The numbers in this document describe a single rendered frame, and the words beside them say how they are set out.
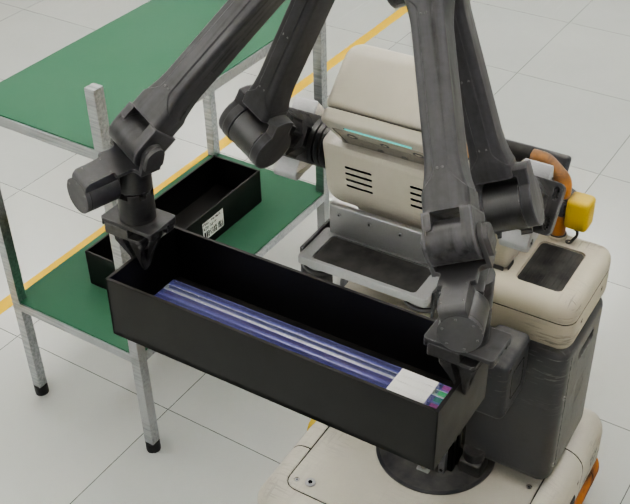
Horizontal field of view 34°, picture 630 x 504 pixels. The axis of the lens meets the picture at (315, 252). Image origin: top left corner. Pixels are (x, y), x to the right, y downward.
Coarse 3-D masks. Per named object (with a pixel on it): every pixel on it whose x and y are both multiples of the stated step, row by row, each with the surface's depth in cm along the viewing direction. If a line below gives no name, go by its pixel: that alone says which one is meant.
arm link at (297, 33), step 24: (312, 0) 155; (288, 24) 160; (312, 24) 159; (288, 48) 161; (312, 48) 164; (264, 72) 166; (288, 72) 164; (240, 96) 172; (264, 96) 167; (288, 96) 169; (264, 120) 169; (288, 120) 170; (264, 144) 170; (288, 144) 175
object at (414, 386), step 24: (168, 288) 170; (192, 288) 170; (216, 312) 165; (240, 312) 165; (264, 336) 160; (288, 336) 160; (312, 336) 160; (336, 360) 155; (360, 360) 155; (384, 384) 151; (408, 384) 151; (432, 384) 151
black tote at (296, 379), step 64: (192, 256) 174; (256, 256) 166; (128, 320) 164; (192, 320) 155; (320, 320) 165; (384, 320) 157; (256, 384) 154; (320, 384) 147; (448, 384) 156; (384, 448) 146; (448, 448) 146
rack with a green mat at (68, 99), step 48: (192, 0) 291; (288, 0) 289; (96, 48) 268; (144, 48) 267; (0, 96) 248; (48, 96) 247; (96, 96) 218; (96, 144) 226; (0, 192) 262; (288, 192) 321; (0, 240) 269; (96, 240) 303; (240, 240) 301; (48, 288) 285; (96, 288) 285; (96, 336) 269; (144, 384) 268; (144, 432) 280
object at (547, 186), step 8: (536, 176) 166; (544, 184) 165; (552, 184) 164; (560, 184) 164; (544, 192) 164; (552, 192) 164; (560, 192) 164; (544, 200) 163; (552, 200) 164; (560, 200) 164; (544, 208) 164; (552, 208) 164; (544, 216) 165; (552, 216) 164; (544, 224) 165; (552, 224) 164; (536, 232) 165; (544, 232) 164; (552, 232) 165
